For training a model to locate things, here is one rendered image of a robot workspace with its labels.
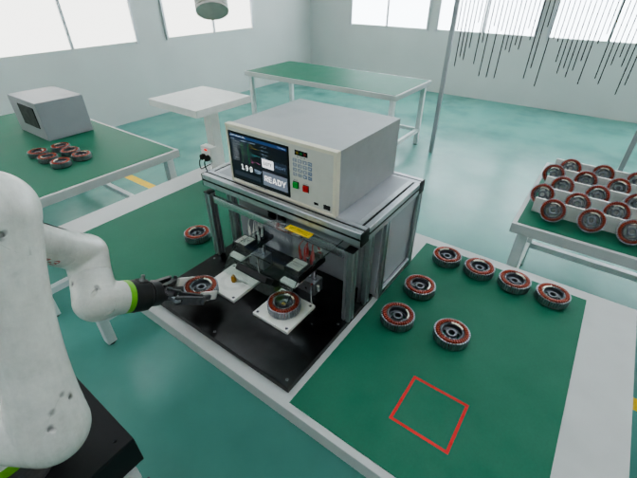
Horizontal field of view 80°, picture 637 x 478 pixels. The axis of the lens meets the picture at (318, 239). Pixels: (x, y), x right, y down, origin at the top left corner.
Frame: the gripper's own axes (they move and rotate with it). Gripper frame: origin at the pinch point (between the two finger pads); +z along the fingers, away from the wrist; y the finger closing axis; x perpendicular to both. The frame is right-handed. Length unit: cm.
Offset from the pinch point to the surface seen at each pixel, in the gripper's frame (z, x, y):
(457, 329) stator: 39, -14, -75
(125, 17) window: 200, -166, 447
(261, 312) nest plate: 9.7, 1.2, -19.9
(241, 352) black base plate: -2.6, 9.8, -25.6
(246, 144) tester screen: 2, -50, -1
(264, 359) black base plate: -0.7, 8.7, -33.2
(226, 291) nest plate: 9.8, 1.2, -2.7
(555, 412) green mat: 30, -7, -106
